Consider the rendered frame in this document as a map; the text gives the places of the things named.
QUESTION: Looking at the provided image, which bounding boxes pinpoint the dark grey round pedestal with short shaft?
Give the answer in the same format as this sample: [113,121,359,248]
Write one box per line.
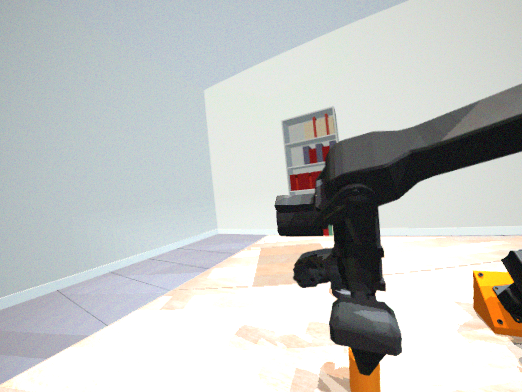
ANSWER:
[332,288,352,298]

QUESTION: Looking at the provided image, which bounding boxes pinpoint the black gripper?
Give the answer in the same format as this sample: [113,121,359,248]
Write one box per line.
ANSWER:
[329,237,402,376]

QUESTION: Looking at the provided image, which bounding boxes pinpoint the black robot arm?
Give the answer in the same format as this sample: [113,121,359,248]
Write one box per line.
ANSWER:
[274,83,522,323]

